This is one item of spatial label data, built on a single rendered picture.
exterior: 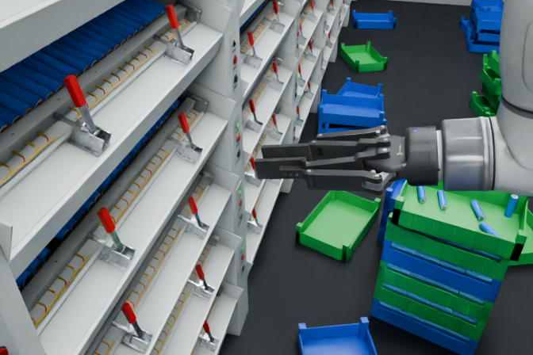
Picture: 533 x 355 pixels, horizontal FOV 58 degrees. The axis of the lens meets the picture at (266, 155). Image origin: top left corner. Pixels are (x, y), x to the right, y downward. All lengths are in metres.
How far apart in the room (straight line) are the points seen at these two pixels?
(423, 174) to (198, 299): 0.68
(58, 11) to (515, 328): 1.52
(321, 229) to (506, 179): 1.28
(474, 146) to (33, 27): 0.47
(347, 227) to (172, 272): 1.03
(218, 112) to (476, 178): 0.58
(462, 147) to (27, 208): 0.47
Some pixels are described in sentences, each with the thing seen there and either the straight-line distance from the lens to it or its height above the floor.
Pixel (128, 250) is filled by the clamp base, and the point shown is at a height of 0.75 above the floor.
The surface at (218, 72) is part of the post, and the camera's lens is 0.99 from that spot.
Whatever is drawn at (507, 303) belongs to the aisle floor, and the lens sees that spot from 1.77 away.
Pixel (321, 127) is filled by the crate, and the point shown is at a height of 0.05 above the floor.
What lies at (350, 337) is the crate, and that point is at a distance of 1.54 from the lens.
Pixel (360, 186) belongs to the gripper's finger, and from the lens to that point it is 0.60.
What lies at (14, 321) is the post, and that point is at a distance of 0.53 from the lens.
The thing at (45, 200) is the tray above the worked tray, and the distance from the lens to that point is 0.54.
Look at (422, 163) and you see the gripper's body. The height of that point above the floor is 0.91.
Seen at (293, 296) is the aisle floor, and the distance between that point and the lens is 1.62.
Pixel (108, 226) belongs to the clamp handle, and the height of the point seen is 0.81.
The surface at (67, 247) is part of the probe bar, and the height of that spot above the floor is 0.78.
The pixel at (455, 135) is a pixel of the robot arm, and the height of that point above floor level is 0.94.
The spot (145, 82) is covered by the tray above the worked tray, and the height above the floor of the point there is 0.93.
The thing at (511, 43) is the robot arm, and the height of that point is 1.06.
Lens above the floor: 1.24
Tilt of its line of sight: 34 degrees down
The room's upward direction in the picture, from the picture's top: straight up
